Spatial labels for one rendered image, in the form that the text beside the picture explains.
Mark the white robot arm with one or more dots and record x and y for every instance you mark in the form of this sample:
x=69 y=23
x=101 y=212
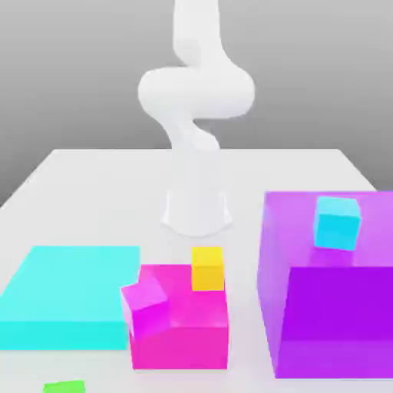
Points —
x=196 y=92

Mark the small yellow cube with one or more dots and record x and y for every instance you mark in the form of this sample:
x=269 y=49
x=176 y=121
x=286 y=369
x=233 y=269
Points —
x=208 y=270

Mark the small magenta cube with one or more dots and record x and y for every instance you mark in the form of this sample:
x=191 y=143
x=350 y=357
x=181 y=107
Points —
x=145 y=307

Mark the small cyan cube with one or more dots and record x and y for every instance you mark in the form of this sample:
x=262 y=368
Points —
x=337 y=225

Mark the small green cube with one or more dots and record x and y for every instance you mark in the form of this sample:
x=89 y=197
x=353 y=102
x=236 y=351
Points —
x=64 y=387

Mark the large pink box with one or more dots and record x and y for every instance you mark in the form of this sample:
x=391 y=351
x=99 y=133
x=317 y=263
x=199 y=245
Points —
x=190 y=337

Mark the large cyan box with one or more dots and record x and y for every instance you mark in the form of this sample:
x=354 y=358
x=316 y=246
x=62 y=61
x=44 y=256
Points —
x=67 y=294

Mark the large purple box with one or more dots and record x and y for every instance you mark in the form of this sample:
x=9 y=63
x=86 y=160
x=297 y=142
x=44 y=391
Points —
x=331 y=307

